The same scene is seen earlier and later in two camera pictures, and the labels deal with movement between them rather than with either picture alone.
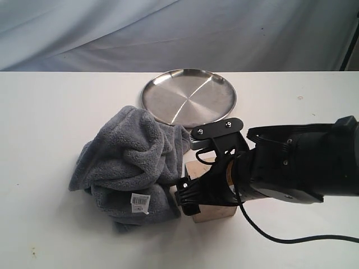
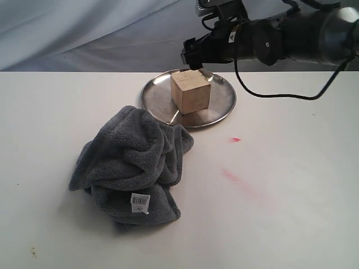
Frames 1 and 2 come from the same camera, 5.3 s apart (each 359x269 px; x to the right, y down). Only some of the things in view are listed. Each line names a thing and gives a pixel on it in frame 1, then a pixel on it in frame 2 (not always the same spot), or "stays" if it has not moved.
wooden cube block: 210,213 -> 190,91
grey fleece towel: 129,168 stays
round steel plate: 187,97 stays
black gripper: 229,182 -> 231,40
